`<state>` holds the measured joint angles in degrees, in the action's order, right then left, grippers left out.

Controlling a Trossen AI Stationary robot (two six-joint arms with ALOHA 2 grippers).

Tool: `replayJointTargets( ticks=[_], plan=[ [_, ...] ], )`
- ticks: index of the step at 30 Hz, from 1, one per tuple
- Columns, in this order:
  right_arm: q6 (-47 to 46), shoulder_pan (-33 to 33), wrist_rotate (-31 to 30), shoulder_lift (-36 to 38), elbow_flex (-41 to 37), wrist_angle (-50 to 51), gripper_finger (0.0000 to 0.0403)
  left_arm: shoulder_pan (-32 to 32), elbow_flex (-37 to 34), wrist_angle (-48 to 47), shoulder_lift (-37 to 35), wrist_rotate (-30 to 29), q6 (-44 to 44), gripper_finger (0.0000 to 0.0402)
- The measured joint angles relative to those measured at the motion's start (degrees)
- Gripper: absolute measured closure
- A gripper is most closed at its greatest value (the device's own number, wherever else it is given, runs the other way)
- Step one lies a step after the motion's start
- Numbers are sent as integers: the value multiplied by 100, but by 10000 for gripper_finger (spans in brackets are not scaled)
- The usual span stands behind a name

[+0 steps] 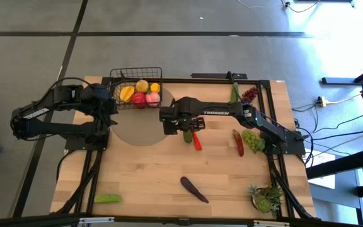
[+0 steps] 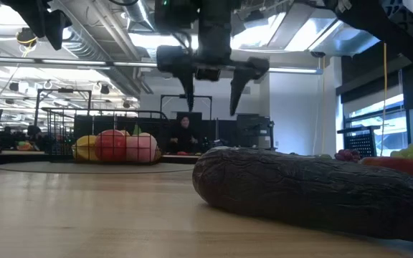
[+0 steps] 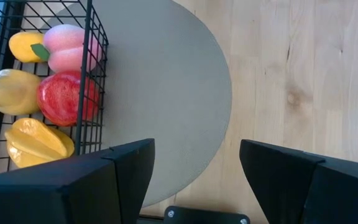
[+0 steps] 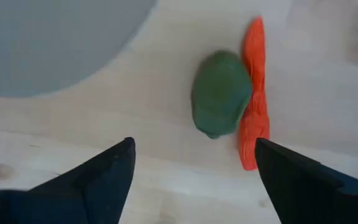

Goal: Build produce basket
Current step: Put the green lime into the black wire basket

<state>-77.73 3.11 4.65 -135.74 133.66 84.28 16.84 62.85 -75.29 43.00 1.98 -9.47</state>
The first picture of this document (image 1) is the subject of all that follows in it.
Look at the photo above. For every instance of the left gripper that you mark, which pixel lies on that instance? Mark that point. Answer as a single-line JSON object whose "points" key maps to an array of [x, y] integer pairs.
{"points": [[104, 99]]}

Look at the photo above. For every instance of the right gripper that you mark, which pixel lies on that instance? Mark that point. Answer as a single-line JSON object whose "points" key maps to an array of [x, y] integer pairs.
{"points": [[194, 124]]}

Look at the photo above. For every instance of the green avocado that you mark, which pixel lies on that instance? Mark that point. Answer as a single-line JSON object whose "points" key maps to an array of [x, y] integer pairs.
{"points": [[187, 138]]}

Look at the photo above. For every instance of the bright red chili pepper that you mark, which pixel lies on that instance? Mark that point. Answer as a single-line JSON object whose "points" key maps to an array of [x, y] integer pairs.
{"points": [[197, 143]]}

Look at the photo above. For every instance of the yellow-orange star fruit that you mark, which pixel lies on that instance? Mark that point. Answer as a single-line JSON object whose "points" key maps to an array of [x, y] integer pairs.
{"points": [[127, 94]]}

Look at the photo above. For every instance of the red apple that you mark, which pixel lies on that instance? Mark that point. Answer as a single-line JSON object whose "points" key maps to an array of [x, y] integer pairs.
{"points": [[139, 99]]}

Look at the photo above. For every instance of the round yellow fruit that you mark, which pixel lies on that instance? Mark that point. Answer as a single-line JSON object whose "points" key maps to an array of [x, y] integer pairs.
{"points": [[142, 86]]}

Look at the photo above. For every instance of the pink peach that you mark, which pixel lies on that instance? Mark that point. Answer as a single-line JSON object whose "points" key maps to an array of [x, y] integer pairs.
{"points": [[153, 98]]}

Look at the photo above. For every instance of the dark red green-tipped chili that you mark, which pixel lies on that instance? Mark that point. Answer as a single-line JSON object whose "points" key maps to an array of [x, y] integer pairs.
{"points": [[239, 143]]}

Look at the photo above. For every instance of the yellow lemon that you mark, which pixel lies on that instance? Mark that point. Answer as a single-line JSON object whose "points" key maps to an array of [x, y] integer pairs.
{"points": [[155, 87]]}

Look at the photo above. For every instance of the green cucumber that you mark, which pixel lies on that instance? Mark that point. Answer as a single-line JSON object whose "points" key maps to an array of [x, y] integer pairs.
{"points": [[234, 91]]}

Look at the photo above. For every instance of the green grape bunch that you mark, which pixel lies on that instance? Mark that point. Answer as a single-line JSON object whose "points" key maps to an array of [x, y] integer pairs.
{"points": [[252, 140]]}

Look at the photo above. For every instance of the purple eggplant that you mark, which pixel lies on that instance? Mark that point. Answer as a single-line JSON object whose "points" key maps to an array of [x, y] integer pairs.
{"points": [[192, 188]]}

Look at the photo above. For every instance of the purple grape bunch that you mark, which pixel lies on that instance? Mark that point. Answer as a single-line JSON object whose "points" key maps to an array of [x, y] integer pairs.
{"points": [[251, 94]]}

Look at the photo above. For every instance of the green pea pod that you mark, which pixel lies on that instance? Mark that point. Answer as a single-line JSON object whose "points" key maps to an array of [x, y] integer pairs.
{"points": [[107, 198]]}

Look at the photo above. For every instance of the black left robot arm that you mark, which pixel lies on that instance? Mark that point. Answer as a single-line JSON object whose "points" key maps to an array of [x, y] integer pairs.
{"points": [[43, 129]]}

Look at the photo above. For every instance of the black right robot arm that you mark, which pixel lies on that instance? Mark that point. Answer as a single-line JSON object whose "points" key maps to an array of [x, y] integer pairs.
{"points": [[219, 108]]}

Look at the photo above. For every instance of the round grey mat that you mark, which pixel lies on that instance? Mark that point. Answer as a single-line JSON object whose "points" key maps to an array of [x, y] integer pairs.
{"points": [[137, 129]]}

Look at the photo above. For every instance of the black flat metal bar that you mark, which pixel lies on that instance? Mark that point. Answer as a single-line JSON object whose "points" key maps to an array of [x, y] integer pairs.
{"points": [[213, 76]]}

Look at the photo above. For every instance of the potted succulent plant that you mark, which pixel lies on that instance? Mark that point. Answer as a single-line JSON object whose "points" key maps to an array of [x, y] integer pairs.
{"points": [[265, 200]]}

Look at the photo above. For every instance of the white power strip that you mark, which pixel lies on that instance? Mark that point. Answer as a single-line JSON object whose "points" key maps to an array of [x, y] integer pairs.
{"points": [[320, 101]]}

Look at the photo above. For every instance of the black diagonal beam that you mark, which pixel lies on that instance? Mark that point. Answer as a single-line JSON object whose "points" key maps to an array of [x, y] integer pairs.
{"points": [[342, 164]]}

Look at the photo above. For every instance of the black T-shaped floor stand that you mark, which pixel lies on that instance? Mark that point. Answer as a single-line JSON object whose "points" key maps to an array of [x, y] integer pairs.
{"points": [[342, 80]]}

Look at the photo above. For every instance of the black aluminium table frame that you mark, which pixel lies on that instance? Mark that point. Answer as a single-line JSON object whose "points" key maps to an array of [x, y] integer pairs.
{"points": [[181, 81]]}

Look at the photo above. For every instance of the table-level camera box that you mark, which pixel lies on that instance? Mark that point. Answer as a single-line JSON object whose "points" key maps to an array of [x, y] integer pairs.
{"points": [[184, 222]]}

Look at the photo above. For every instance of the silver aluminium bracket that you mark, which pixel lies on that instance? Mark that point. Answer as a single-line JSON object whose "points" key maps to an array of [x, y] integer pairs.
{"points": [[96, 220], [271, 224]]}

